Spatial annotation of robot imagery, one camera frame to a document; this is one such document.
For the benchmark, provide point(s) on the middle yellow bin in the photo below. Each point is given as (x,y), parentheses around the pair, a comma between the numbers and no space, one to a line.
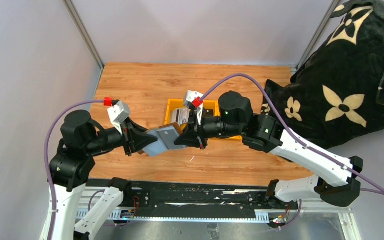
(212,109)

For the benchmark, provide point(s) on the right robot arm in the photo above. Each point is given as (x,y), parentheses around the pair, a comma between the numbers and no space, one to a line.
(333,180)

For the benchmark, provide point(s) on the aluminium frame rail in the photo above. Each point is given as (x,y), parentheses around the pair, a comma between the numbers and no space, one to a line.
(78,213)

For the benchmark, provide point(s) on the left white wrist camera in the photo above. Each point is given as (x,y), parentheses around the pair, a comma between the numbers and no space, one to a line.
(118,114)

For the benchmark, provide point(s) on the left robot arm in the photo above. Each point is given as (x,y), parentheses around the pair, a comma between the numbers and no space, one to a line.
(82,140)

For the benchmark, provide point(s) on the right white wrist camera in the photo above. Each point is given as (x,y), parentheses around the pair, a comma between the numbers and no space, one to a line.
(193,100)

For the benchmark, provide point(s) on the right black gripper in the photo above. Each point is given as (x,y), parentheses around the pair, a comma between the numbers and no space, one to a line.
(198,129)

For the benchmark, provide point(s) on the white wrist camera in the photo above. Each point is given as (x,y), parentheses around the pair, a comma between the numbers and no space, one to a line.
(118,114)
(193,100)

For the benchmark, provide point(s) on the left yellow bin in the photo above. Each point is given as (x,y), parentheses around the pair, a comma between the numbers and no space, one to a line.
(171,105)

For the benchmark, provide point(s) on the silver cards in left bin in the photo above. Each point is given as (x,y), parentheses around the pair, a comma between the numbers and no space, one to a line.
(179,115)

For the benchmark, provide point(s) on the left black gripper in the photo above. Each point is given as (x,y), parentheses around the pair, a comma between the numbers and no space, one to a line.
(127,138)

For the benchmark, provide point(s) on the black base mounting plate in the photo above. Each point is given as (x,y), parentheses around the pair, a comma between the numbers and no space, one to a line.
(200,201)

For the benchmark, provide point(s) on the black floral blanket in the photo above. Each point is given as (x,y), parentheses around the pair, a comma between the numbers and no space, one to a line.
(338,94)

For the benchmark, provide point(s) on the yellow bin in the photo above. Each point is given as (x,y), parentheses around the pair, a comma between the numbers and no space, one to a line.
(229,136)
(212,109)
(171,105)

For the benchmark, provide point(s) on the right yellow bin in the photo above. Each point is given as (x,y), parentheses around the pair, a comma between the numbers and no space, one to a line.
(229,136)

